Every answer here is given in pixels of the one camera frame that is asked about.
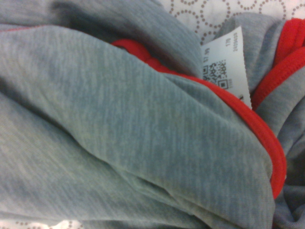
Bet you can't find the grey shirt with red trim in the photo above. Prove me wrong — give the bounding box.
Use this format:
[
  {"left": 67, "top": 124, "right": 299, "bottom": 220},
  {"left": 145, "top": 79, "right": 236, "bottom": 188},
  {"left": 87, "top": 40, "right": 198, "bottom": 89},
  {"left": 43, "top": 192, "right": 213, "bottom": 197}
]
[{"left": 0, "top": 0, "right": 305, "bottom": 229}]

